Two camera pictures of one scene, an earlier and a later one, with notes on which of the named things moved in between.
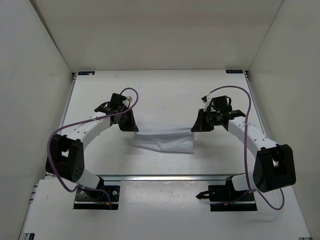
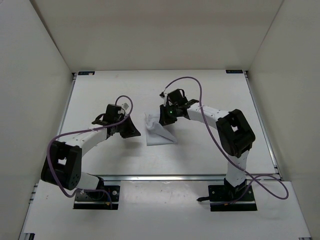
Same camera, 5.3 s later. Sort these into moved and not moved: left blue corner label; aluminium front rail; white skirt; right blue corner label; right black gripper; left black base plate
Moved: right black gripper; white skirt
Not moved: right blue corner label; left blue corner label; aluminium front rail; left black base plate
